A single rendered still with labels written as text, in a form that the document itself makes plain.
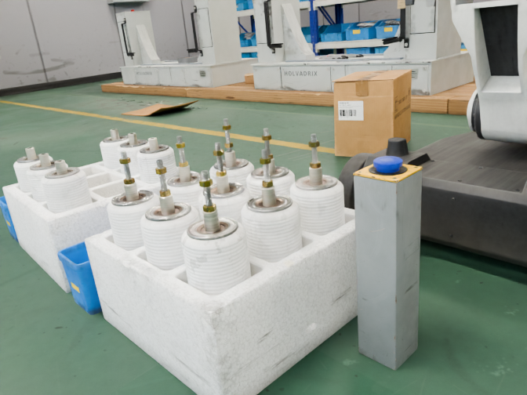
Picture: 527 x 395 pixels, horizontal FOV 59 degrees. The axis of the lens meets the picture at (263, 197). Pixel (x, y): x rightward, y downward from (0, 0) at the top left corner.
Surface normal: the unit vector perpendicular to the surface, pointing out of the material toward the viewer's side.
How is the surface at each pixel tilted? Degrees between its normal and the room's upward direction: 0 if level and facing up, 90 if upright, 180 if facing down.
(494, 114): 106
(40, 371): 0
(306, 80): 90
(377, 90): 90
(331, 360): 0
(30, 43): 90
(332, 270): 90
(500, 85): 30
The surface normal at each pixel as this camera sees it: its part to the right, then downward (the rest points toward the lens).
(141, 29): 0.60, -0.18
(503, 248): -0.72, 0.30
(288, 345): 0.69, 0.18
